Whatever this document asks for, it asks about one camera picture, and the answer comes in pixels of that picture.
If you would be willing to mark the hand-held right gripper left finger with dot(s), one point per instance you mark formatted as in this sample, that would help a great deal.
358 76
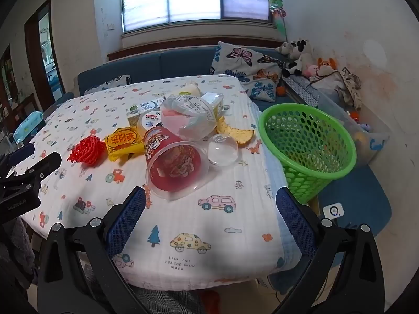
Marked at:
127 222

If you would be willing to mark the small jelly cup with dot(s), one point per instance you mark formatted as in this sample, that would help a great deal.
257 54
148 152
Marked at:
149 122

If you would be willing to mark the butterfly pillow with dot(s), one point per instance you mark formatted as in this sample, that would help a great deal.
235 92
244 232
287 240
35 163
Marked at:
248 68

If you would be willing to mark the brown door frame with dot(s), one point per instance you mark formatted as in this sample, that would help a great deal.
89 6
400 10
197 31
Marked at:
42 49

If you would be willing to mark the small white device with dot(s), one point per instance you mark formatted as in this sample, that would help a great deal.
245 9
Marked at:
333 210

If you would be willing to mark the person's plaid trousers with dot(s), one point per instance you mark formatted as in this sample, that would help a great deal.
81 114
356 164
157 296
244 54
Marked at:
163 302

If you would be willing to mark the cow plush toy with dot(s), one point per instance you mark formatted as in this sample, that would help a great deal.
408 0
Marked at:
301 57

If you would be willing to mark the green plastic basket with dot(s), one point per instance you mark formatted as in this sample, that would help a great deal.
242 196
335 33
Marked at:
301 144

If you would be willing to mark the clear dome lid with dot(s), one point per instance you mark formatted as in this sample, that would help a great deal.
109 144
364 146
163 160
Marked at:
222 150

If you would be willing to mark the orange ball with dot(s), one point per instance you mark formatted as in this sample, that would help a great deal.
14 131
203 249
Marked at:
281 91

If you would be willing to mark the colourful pinwheel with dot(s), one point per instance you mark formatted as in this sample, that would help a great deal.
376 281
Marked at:
278 16

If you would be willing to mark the pink plush toy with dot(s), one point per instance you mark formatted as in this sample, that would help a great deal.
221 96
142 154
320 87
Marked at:
310 70

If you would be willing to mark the red foam fruit net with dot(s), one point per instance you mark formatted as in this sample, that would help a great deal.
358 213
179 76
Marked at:
86 150

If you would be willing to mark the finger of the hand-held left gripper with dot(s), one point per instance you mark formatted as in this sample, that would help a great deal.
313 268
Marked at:
19 152
42 166

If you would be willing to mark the wall socket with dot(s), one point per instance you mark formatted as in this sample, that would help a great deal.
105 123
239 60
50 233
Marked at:
111 26

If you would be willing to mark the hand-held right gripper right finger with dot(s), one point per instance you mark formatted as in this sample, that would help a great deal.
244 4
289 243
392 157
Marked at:
292 222

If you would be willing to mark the beige spotted cloth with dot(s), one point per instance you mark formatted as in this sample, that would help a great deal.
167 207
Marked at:
343 83

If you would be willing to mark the red printed plastic cup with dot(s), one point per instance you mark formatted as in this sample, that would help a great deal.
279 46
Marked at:
173 166

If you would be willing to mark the yellow snack packet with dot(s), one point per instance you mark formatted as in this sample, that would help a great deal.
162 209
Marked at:
122 142

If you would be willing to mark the blue sofa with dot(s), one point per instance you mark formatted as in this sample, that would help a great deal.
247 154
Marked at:
183 62

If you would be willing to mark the person's left forearm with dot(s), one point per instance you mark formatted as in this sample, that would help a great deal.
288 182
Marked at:
14 245

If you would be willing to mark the orange fox plush toy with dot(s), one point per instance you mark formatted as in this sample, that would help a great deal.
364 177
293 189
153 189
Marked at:
326 65

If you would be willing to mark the clear storage bin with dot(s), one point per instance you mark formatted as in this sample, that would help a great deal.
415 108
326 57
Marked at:
363 134

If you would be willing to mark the slice of bread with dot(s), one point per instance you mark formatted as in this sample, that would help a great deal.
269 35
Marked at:
240 134

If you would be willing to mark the green white milk carton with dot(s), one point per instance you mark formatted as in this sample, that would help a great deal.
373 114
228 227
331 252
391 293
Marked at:
137 113

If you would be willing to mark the small printed pillow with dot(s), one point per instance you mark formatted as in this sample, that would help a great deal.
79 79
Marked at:
109 83

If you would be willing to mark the clear plastic bag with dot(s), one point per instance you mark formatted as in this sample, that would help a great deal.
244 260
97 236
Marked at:
190 117

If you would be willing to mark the grey white plush toy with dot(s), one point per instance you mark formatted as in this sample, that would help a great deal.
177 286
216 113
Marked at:
285 48

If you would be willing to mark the white bottle with green drop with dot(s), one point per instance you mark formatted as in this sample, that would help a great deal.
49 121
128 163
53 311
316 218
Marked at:
190 90

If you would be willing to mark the blue chair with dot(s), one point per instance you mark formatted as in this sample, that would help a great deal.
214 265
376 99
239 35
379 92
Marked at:
356 193

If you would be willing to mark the grey patterned box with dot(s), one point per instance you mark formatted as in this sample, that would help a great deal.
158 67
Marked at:
299 91

